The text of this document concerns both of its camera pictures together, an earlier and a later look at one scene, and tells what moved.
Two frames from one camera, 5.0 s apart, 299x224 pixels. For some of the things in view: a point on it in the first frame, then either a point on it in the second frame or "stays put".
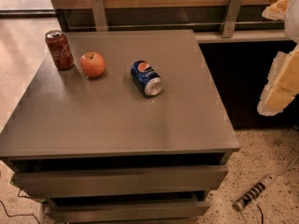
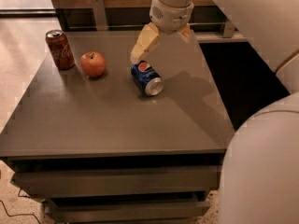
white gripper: x=293 y=21 -> x=172 y=18
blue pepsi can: x=147 y=80 stays put
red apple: x=92 y=63 stays put
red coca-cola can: x=60 y=49 stays put
